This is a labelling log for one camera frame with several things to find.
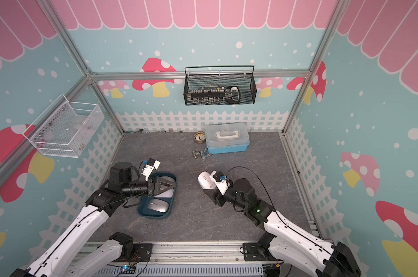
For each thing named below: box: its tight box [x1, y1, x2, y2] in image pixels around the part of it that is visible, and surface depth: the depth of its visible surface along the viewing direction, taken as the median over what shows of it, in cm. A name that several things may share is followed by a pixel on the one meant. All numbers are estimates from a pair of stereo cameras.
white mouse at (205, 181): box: [197, 170, 216, 190], surface depth 73 cm
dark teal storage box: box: [136, 173, 177, 220], surface depth 89 cm
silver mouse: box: [147, 198, 170, 213], surface depth 89 cm
